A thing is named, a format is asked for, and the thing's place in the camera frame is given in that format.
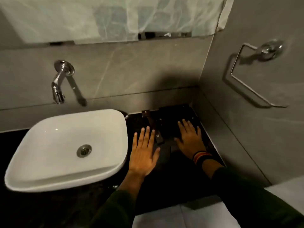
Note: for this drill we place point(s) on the person's right hand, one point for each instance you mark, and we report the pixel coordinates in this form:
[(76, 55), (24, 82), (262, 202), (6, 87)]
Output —
[(191, 142)]

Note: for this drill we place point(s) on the person's left hand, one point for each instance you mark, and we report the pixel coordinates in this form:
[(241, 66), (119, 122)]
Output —
[(142, 159)]

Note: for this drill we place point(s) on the person's right little finger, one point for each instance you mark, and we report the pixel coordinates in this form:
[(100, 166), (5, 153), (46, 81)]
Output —
[(199, 132)]

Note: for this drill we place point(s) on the person's right thumb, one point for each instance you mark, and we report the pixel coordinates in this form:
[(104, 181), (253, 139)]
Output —
[(178, 142)]

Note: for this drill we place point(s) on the person's right middle finger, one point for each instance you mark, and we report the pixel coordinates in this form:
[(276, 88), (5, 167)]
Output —
[(186, 125)]

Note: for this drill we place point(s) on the person's left little finger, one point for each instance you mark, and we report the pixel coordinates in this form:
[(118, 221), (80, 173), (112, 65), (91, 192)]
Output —
[(134, 141)]

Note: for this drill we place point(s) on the person's left thumb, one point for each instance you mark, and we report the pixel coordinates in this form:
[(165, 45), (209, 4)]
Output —
[(156, 155)]

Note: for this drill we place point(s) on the person's left middle finger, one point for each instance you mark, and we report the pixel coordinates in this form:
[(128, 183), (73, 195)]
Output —
[(146, 137)]

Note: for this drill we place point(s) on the person's left forearm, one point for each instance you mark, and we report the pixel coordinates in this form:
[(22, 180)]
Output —
[(118, 201)]

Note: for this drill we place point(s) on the person's right forearm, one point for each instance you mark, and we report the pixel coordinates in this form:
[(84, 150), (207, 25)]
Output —
[(247, 199)]

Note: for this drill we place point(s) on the dark brown rectangular case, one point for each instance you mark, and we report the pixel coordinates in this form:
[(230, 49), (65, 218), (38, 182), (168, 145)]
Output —
[(155, 130)]

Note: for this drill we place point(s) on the striped red black wristband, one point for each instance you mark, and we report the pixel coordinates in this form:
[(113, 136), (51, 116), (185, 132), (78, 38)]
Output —
[(201, 157)]

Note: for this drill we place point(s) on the chrome sink drain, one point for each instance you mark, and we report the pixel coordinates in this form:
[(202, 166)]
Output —
[(84, 151)]

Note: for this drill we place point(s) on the white ceramic sink basin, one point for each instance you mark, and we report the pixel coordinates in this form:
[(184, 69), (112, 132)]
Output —
[(54, 140)]

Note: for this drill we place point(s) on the translucent plastic protective sheet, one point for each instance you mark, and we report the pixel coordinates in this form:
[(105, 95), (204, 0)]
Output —
[(95, 16)]

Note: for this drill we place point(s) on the wall mirror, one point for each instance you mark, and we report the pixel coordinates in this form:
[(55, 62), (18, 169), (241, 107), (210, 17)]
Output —
[(163, 35)]

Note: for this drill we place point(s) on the chrome wall tap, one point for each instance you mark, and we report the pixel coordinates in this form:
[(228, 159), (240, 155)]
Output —
[(59, 79)]

